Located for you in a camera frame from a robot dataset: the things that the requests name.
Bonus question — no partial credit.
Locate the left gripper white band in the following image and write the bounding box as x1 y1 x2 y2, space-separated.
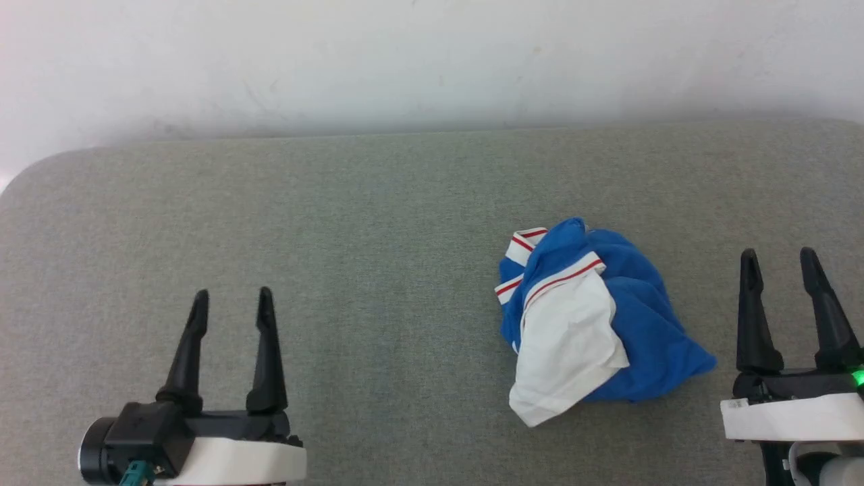
155 286 308 486

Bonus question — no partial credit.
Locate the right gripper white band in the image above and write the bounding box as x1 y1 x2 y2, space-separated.
719 246 864 443

